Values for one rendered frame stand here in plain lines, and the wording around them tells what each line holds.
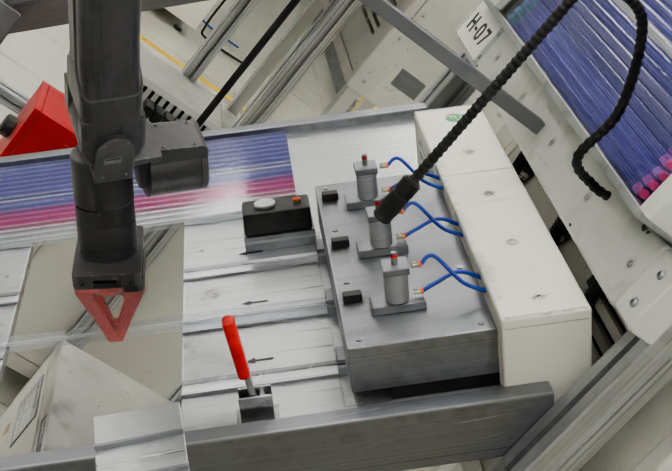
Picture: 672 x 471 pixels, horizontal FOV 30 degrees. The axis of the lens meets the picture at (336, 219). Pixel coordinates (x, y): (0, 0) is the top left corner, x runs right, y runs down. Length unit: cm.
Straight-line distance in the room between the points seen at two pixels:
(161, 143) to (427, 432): 36
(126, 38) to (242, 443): 36
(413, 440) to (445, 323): 11
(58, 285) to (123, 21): 170
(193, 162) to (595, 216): 38
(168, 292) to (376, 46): 69
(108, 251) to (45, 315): 153
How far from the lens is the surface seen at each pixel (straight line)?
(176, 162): 120
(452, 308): 115
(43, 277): 270
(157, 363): 279
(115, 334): 128
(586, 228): 118
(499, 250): 120
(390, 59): 250
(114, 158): 114
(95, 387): 183
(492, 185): 133
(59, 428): 171
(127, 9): 103
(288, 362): 121
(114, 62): 107
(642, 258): 109
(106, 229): 121
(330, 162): 160
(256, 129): 170
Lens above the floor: 153
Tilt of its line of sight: 17 degrees down
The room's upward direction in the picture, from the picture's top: 41 degrees clockwise
